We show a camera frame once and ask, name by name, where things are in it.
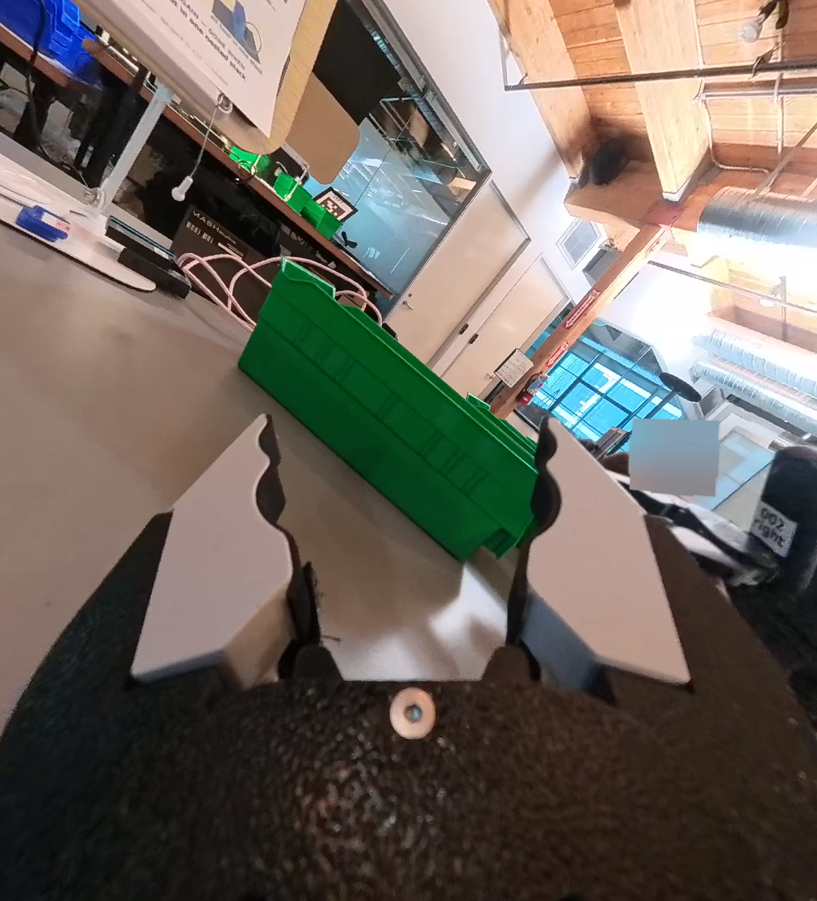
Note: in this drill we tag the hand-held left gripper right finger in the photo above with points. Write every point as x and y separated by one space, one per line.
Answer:
598 563

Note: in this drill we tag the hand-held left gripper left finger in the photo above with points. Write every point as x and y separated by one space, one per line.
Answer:
218 563

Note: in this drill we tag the green plastic bin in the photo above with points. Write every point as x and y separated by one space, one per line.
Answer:
380 450
514 543
503 429

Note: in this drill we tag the green bins clear case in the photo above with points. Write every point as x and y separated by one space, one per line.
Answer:
246 156

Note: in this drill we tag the stack of blue bins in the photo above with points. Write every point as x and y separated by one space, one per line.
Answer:
63 35

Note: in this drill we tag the black disc stand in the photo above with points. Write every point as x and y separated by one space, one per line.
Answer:
679 386

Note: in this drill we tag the red fire extinguisher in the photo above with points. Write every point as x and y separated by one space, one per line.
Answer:
535 384

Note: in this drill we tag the small whiteboard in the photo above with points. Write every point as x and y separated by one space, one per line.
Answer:
514 366

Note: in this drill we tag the white door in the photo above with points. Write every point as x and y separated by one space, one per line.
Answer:
457 274
514 324

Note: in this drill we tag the black flat box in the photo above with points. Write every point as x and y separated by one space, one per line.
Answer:
155 273

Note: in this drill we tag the wooden workbench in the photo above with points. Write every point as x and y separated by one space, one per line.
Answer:
366 276

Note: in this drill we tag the black cardboard box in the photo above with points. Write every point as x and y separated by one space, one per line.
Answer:
218 236

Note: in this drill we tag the small green bin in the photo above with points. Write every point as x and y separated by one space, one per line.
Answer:
310 208

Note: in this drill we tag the framed fiducial tag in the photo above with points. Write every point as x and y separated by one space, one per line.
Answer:
334 204

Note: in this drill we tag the small blue box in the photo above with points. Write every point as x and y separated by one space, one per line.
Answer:
42 223

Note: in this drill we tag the brown cardboard panel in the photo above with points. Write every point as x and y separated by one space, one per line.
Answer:
324 134

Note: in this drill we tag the instruction poster board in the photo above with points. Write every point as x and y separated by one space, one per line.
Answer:
190 42

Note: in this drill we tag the metal air duct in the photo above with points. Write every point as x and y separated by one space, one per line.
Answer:
781 380
781 215

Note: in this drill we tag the wooden post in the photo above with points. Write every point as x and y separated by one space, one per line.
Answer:
591 310

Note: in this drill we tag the wall vent grille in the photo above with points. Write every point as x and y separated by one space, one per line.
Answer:
578 241

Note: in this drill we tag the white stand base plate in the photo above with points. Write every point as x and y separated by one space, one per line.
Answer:
98 246

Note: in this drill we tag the black wall screen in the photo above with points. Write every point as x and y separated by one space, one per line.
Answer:
359 56

